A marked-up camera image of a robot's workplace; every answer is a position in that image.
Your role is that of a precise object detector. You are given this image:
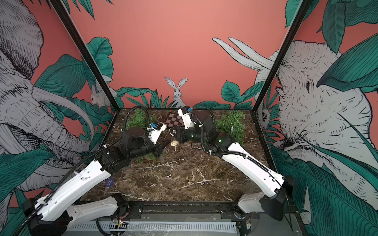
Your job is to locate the small christmas tree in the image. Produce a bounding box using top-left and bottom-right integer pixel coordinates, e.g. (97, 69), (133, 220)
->
(126, 108), (166, 163)
(215, 111), (245, 144)

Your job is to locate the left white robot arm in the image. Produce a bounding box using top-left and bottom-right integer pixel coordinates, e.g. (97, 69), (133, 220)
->
(13, 124), (169, 236)

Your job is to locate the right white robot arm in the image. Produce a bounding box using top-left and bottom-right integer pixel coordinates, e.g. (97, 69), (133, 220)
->
(170, 106), (296, 221)

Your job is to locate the brown checkered chess board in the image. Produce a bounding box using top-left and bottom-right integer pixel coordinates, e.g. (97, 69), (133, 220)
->
(164, 113), (184, 128)

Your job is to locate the dark blue round lid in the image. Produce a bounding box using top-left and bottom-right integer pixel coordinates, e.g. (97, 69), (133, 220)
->
(105, 178), (115, 189)

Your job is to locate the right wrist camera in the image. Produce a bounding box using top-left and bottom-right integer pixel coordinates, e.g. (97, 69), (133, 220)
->
(178, 106), (194, 129)

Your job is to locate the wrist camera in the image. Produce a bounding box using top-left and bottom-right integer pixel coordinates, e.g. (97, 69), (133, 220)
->
(178, 106), (194, 129)
(147, 123), (167, 145)

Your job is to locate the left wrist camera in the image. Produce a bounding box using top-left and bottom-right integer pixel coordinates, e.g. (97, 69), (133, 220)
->
(147, 123), (167, 145)

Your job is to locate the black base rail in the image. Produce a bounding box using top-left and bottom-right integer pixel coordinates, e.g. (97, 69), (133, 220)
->
(124, 202), (290, 221)

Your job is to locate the white slotted cable duct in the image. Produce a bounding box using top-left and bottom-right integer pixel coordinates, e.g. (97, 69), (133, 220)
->
(64, 221), (237, 234)

